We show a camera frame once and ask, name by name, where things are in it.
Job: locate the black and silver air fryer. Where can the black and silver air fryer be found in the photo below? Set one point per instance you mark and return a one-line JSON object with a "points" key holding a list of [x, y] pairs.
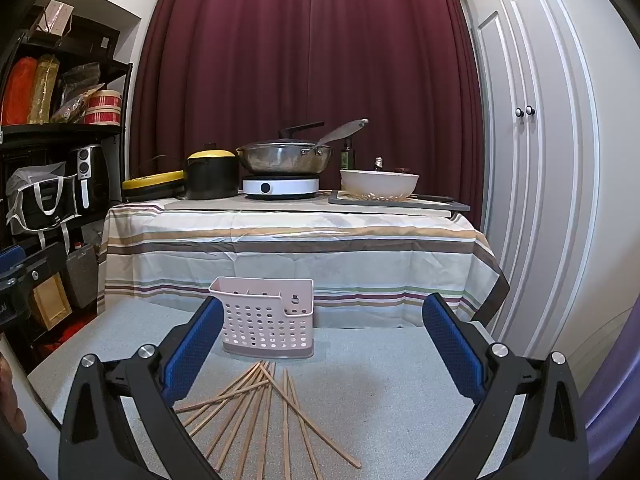
{"points": [[90, 175]]}

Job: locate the bunch of wooden chopsticks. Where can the bunch of wooden chopsticks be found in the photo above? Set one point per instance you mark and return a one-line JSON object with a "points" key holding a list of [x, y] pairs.
{"points": [[260, 410]]}

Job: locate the white cabinet doors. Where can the white cabinet doors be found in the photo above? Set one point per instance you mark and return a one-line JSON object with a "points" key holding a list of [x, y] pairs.
{"points": [[545, 185]]}

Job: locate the dark plastic snack bag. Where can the dark plastic snack bag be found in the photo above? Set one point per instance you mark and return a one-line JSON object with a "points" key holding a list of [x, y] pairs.
{"points": [[82, 80]]}

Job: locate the grey storage box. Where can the grey storage box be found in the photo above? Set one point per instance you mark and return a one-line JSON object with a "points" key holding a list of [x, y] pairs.
{"points": [[82, 275]]}

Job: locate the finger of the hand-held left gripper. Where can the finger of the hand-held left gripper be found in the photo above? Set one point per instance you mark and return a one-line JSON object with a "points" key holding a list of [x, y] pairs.
{"points": [[10, 259]]}

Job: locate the striped tablecloth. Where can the striped tablecloth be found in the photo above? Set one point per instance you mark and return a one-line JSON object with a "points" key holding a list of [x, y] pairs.
{"points": [[300, 250]]}

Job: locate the white plastic basket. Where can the white plastic basket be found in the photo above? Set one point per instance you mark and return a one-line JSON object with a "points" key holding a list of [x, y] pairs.
{"points": [[267, 320]]}

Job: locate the person's left hand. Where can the person's left hand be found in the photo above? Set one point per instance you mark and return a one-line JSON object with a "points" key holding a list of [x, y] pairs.
{"points": [[10, 395]]}

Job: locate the dark red curtain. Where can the dark red curtain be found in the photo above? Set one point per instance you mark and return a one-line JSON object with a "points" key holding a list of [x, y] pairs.
{"points": [[300, 60]]}

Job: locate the white colander bowl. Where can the white colander bowl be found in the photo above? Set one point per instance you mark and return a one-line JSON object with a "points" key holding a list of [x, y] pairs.
{"points": [[379, 184]]}

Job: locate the black storage shelf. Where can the black storage shelf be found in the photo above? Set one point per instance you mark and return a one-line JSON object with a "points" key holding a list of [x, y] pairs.
{"points": [[65, 132]]}

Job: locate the grey textured table cover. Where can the grey textured table cover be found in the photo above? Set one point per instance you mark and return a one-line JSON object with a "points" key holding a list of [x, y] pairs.
{"points": [[375, 385]]}

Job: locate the wooden framed board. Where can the wooden framed board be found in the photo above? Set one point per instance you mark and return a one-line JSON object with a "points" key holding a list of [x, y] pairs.
{"points": [[50, 302]]}

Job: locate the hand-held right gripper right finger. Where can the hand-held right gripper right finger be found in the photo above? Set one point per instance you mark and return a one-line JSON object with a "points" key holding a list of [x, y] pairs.
{"points": [[452, 350]]}

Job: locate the yellow-lidded electric griddle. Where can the yellow-lidded electric griddle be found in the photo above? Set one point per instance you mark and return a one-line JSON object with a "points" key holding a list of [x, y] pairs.
{"points": [[152, 182]]}

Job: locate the black and white tote bag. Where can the black and white tote bag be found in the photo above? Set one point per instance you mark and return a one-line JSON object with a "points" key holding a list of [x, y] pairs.
{"points": [[42, 200]]}

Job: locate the black pot with yellow lid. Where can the black pot with yellow lid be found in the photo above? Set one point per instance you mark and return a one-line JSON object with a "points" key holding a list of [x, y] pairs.
{"points": [[212, 180]]}

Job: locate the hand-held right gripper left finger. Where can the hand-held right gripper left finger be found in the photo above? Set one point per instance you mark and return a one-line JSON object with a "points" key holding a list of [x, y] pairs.
{"points": [[195, 350]]}

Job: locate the white induction cooker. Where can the white induction cooker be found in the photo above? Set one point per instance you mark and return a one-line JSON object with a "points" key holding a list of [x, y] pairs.
{"points": [[280, 187]]}

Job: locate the colourful snack bag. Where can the colourful snack bag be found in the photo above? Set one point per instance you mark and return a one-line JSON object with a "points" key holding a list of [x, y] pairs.
{"points": [[70, 109]]}

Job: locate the red striped round box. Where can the red striped round box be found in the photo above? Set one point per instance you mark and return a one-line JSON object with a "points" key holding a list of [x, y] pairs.
{"points": [[102, 107]]}

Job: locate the grey tray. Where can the grey tray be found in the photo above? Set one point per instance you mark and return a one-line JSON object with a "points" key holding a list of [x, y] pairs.
{"points": [[450, 205]]}

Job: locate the cardboard box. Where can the cardboard box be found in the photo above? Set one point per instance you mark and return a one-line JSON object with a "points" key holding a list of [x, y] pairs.
{"points": [[92, 35]]}

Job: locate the beige countertop board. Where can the beige countertop board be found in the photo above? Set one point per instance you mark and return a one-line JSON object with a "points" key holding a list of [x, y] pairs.
{"points": [[210, 204]]}

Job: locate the orange packet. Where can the orange packet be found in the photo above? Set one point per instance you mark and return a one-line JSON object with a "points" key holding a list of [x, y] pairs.
{"points": [[19, 92]]}

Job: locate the pink gift bag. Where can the pink gift bag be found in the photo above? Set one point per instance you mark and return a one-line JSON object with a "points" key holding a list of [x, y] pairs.
{"points": [[54, 17]]}

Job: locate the small sauce bottle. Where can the small sauce bottle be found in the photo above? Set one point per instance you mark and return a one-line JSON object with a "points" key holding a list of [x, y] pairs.
{"points": [[378, 163]]}

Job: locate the gold packet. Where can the gold packet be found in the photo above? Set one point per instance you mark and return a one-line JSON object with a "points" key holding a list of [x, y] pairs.
{"points": [[44, 90]]}

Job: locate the dark oil bottle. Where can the dark oil bottle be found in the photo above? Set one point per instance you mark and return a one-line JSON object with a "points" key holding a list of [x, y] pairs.
{"points": [[346, 157]]}

